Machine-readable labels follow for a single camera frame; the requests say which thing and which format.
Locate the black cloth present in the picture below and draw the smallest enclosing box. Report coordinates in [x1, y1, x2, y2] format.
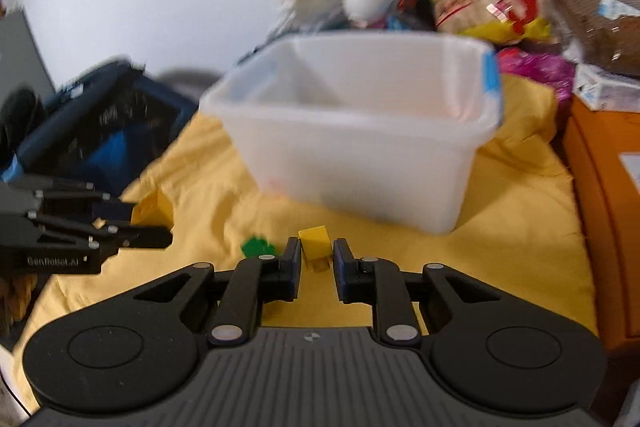
[0, 87, 47, 158]

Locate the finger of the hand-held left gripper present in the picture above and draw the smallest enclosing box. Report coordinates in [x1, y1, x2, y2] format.
[30, 212, 174, 251]
[22, 179, 137, 222]

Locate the white plastic bin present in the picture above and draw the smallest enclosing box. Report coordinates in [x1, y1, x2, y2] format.
[198, 31, 504, 236]

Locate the yellow blanket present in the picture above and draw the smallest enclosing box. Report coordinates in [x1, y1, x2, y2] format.
[15, 72, 599, 414]

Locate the small white box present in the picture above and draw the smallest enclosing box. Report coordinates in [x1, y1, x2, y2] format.
[572, 64, 640, 112]

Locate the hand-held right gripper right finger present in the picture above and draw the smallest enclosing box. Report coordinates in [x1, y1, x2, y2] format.
[332, 238, 504, 349]

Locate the yellow studded block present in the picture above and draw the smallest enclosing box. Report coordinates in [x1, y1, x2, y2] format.
[130, 189, 175, 229]

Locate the yellow cube block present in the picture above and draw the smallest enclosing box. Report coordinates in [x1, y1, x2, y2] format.
[298, 225, 334, 273]

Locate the pink plastic bag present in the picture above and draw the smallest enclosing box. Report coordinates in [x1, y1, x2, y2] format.
[497, 48, 577, 108]

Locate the dark blue mesh playpen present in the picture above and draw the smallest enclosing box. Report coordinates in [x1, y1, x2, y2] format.
[0, 57, 202, 198]

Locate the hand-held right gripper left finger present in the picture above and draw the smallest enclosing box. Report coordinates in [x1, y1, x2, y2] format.
[132, 237, 304, 349]

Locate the person's left hand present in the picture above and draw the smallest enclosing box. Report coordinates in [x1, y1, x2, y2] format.
[0, 277, 40, 338]

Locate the brown cardboard package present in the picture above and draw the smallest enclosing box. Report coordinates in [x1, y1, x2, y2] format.
[549, 0, 640, 76]

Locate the green studded block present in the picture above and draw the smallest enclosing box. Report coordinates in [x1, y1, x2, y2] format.
[240, 234, 279, 259]

